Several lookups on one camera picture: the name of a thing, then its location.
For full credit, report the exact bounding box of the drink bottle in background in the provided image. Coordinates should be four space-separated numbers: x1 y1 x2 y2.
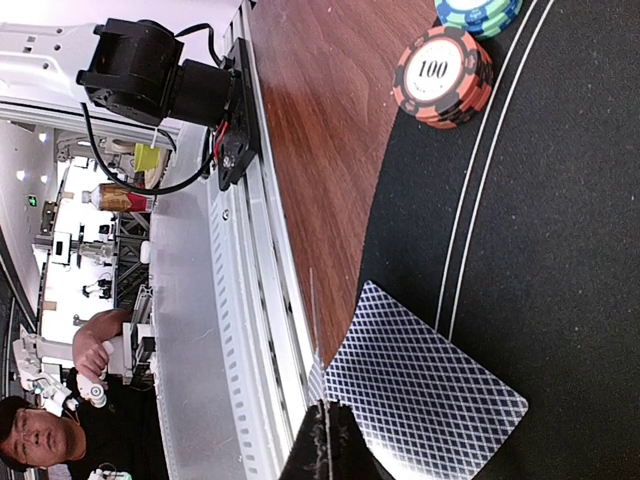
81 183 155 213

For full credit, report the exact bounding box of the green chip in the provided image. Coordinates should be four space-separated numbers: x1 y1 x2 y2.
434 0 524 40

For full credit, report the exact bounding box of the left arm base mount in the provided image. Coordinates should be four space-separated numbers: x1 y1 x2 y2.
213 38 261 191

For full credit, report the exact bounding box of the person in black shirt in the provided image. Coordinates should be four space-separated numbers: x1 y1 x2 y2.
1 309 169 479

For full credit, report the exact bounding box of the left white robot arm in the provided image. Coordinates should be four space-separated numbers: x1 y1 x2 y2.
1 18 235 127

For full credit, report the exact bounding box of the round black poker mat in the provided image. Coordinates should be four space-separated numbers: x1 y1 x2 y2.
359 1 639 479

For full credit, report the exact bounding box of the yellow cup in background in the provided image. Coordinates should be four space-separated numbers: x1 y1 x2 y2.
133 143 163 172

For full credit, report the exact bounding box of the orange chip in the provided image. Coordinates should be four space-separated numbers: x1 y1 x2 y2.
392 26 495 130

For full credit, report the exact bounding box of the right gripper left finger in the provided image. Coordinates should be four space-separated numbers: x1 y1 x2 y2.
279 402 329 480

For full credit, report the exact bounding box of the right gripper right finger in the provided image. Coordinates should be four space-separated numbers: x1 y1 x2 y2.
328 402 390 480

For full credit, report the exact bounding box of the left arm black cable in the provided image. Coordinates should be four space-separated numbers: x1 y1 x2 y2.
79 24 236 197

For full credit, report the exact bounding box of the card dealt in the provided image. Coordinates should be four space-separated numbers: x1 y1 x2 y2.
326 281 528 479

